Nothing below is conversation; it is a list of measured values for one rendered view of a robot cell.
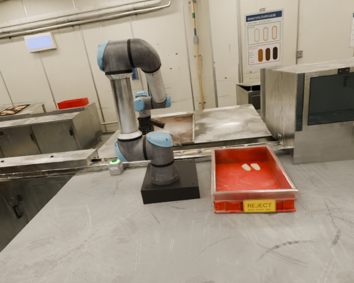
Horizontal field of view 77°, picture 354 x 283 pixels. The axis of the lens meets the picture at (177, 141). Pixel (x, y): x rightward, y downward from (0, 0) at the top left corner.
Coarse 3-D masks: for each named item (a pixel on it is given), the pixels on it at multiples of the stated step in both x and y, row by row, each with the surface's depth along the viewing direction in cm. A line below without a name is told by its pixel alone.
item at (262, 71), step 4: (264, 8) 183; (264, 68) 198; (260, 72) 203; (264, 72) 200; (260, 76) 204; (264, 76) 201; (260, 80) 205; (264, 80) 202; (260, 84) 206; (264, 84) 203; (260, 88) 208; (264, 88) 204; (264, 92) 206; (264, 96) 207; (264, 100) 208; (264, 104) 210; (264, 108) 211; (264, 112) 212; (264, 116) 213
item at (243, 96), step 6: (240, 84) 341; (246, 84) 322; (252, 84) 304; (258, 84) 288; (240, 90) 344; (246, 90) 301; (258, 90) 289; (240, 96) 349; (246, 96) 306; (252, 96) 291; (258, 96) 291; (240, 102) 355; (246, 102) 310; (252, 102) 294; (258, 102) 293; (258, 108) 296
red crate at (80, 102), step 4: (68, 100) 478; (72, 100) 478; (76, 100) 478; (80, 100) 443; (84, 100) 460; (60, 104) 447; (64, 104) 447; (68, 104) 447; (72, 104) 446; (76, 104) 446; (80, 104) 446; (84, 104) 457; (60, 108) 450; (64, 108) 450
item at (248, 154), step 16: (224, 160) 131; (240, 160) 130; (256, 160) 128; (272, 160) 112; (288, 176) 92; (224, 192) 88; (240, 192) 86; (256, 192) 85; (272, 192) 84; (288, 192) 83
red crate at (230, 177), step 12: (216, 168) 128; (228, 168) 126; (240, 168) 124; (252, 168) 122; (264, 168) 121; (228, 180) 114; (240, 180) 113; (252, 180) 111; (264, 180) 110; (216, 204) 91; (228, 204) 90; (240, 204) 89; (276, 204) 87; (288, 204) 86
